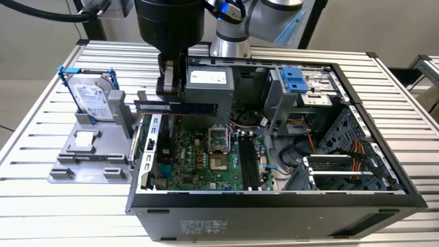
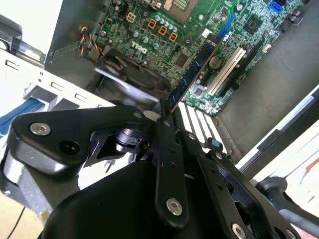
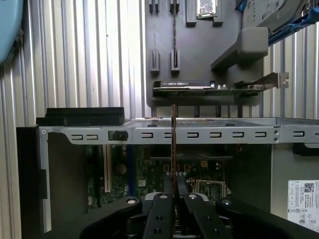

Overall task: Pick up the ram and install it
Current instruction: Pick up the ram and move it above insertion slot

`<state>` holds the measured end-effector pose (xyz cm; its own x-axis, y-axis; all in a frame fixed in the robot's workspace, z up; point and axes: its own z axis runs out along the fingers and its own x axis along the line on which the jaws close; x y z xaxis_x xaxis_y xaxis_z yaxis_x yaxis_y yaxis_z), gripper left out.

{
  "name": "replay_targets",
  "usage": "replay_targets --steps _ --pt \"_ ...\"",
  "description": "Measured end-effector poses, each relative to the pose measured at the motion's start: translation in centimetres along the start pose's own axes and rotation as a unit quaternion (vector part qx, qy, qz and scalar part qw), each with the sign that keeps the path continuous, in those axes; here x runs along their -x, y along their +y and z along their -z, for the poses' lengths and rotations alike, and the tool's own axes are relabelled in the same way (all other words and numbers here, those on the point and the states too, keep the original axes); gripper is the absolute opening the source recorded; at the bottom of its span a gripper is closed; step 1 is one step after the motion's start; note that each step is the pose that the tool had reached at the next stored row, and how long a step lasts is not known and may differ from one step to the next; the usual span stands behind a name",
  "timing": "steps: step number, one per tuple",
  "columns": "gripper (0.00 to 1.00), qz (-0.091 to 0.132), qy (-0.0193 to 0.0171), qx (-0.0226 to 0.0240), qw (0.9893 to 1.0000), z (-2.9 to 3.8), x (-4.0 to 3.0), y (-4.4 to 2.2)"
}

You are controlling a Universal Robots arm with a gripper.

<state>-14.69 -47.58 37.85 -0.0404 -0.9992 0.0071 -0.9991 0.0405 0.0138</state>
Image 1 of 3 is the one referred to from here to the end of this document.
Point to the black RAM slot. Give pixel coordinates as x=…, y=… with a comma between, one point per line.
x=256, y=162
x=242, y=162
x=248, y=162
x=252, y=162

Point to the black upright post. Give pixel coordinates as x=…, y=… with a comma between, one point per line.
x=96, y=31
x=310, y=33

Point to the aluminium side table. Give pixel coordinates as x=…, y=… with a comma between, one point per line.
x=428, y=64

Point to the RAM stick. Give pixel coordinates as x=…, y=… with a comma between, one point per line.
x=201, y=109

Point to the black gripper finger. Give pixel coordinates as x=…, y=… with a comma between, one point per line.
x=169, y=77

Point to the hard disk in blue carrier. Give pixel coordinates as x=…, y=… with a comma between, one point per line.
x=90, y=97

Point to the grey power supply unit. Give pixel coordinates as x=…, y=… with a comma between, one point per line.
x=205, y=95

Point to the metal disk bay cage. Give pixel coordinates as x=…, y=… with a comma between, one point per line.
x=343, y=128

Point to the black PC case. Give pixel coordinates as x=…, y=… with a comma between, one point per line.
x=240, y=221

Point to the black case fan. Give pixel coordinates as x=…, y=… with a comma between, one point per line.
x=169, y=128

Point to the teal board connector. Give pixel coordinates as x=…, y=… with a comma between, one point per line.
x=165, y=172

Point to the blue drive latch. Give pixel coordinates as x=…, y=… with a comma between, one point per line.
x=290, y=79

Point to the silver CPU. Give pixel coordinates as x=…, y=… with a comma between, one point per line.
x=84, y=139

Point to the CPU socket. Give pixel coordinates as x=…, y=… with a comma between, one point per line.
x=218, y=162

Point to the grey parts rack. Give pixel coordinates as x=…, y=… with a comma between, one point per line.
x=105, y=144

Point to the green motherboard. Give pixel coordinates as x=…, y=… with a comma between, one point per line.
x=222, y=177

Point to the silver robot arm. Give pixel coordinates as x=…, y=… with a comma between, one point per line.
x=273, y=18

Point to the black round cooler fan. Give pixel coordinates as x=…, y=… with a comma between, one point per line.
x=248, y=117

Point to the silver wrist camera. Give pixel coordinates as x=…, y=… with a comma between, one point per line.
x=236, y=13

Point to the green graphics card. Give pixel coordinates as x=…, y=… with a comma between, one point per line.
x=146, y=123

